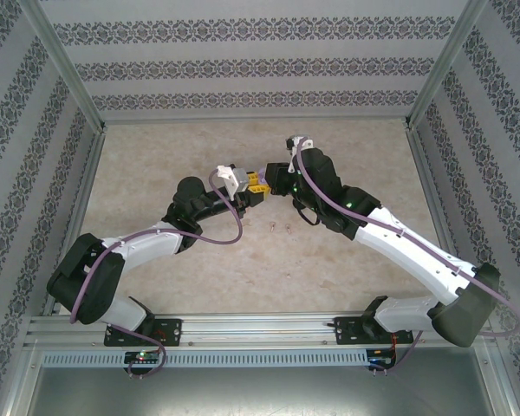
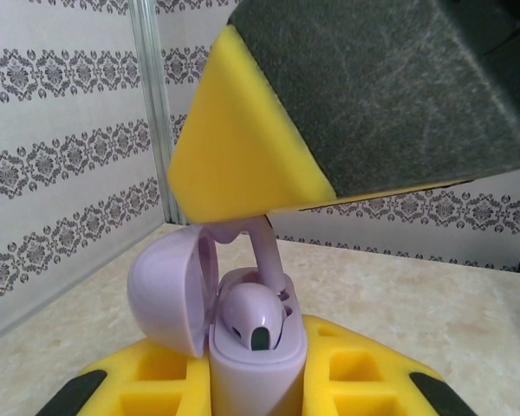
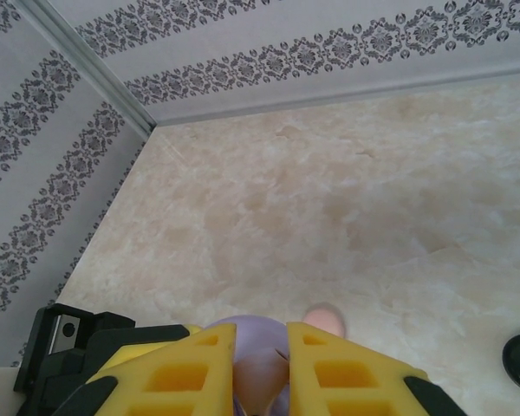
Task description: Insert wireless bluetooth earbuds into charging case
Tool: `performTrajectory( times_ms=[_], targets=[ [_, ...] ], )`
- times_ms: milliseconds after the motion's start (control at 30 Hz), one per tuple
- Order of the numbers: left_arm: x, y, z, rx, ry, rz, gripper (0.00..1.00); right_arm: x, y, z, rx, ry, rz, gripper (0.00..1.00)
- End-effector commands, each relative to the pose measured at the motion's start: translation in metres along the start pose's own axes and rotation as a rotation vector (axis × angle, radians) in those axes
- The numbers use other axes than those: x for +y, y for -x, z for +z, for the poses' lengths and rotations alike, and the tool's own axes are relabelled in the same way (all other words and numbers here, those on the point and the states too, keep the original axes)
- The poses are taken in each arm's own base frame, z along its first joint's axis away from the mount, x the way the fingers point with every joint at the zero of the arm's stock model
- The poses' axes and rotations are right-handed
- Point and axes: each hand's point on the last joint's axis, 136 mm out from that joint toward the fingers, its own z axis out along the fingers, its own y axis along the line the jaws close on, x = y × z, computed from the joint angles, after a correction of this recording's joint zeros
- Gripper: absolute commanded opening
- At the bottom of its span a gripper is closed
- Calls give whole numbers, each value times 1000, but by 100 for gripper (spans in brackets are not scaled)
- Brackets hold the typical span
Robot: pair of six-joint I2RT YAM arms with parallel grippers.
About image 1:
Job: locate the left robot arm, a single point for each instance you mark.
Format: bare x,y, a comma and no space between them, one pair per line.
143,240

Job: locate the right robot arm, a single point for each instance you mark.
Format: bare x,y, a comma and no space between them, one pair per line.
407,247

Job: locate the grey metal panel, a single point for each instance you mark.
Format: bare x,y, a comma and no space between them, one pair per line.
260,390

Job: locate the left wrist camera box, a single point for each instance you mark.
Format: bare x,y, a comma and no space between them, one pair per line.
227,177

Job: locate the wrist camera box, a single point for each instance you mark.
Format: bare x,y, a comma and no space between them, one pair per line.
303,142
227,177

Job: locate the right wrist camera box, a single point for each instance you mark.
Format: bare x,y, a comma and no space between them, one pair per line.
303,142

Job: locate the aluminium side rail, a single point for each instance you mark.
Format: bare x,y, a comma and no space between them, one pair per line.
86,182
427,182

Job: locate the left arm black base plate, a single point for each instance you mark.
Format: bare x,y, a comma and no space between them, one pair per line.
173,331

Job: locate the aluminium mounting rail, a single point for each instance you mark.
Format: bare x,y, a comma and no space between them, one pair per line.
251,327

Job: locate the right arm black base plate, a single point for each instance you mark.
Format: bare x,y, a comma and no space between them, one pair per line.
346,331

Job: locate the aluminium frame post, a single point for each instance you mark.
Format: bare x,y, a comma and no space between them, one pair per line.
69,73
442,65

